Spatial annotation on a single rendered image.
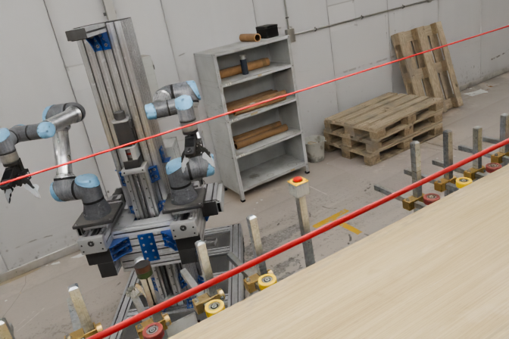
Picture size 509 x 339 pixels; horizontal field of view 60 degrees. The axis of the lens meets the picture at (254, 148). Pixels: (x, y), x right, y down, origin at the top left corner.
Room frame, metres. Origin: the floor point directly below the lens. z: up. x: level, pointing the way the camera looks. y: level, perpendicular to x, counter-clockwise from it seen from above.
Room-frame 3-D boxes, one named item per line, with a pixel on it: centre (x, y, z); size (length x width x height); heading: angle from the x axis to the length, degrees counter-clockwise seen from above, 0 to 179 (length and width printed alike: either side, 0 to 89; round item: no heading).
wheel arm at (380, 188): (2.17, -0.77, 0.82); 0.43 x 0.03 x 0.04; 25
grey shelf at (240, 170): (4.53, -0.06, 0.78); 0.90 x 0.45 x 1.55; 118
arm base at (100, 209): (2.25, 0.93, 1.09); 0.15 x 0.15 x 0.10
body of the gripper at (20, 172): (1.95, 1.11, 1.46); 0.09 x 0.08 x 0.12; 178
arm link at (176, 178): (2.24, 0.43, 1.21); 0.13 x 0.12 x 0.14; 95
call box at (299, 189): (1.81, -0.17, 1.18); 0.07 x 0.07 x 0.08; 25
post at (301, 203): (1.81, -0.17, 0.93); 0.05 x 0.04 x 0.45; 115
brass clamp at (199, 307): (1.59, 0.32, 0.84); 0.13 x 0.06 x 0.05; 115
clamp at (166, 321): (1.48, 0.54, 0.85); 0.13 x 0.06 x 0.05; 115
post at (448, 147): (2.24, -1.06, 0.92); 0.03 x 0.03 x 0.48; 25
